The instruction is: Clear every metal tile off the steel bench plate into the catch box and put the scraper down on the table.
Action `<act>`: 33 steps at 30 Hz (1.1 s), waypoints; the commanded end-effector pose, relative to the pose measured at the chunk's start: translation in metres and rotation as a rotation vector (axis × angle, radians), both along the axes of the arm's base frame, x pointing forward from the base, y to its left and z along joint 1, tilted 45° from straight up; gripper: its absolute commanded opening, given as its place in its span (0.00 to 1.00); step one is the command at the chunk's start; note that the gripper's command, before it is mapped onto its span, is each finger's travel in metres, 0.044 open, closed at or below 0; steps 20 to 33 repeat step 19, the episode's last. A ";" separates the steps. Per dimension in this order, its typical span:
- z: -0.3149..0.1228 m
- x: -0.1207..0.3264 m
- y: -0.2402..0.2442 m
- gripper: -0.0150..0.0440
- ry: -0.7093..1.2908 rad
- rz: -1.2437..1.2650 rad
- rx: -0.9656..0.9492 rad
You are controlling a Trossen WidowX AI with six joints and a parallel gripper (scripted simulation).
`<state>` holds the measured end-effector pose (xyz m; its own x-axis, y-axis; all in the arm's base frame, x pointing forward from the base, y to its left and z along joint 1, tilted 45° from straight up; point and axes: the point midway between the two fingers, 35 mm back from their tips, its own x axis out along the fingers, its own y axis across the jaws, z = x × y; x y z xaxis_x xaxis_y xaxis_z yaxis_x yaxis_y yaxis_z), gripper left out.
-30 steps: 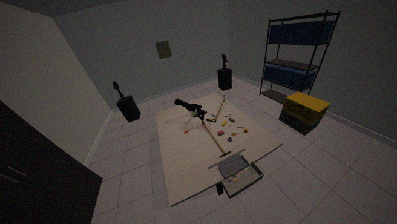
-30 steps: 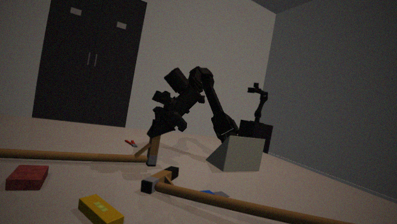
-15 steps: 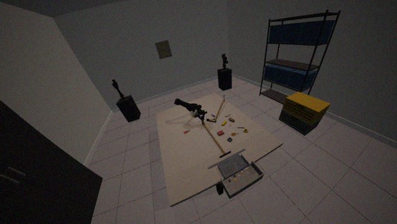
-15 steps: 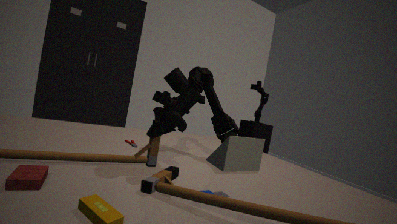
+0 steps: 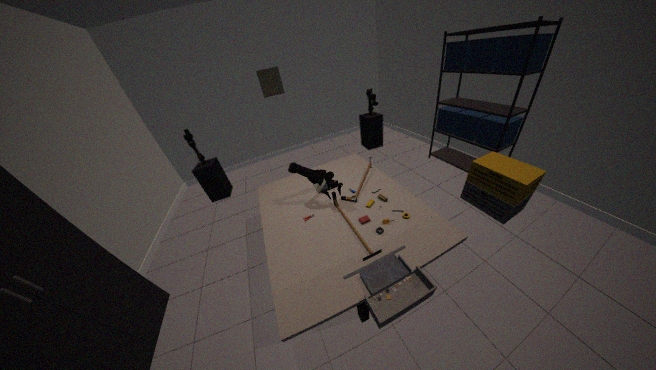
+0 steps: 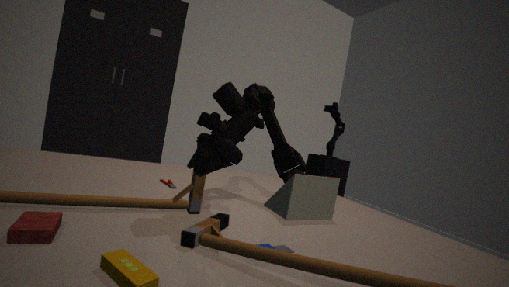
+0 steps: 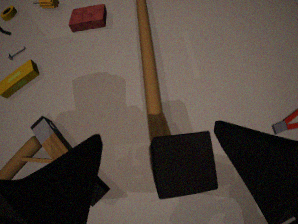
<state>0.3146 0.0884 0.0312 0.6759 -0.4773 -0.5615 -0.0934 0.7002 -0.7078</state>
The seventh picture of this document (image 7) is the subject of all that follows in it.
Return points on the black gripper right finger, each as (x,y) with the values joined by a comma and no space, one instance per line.
(268,166)

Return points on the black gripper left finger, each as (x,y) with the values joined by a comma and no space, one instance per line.
(57,194)

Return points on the yellow rectangular block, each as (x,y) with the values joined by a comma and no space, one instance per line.
(18,78)

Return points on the red-handled pliers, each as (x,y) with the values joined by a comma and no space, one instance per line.
(282,125)

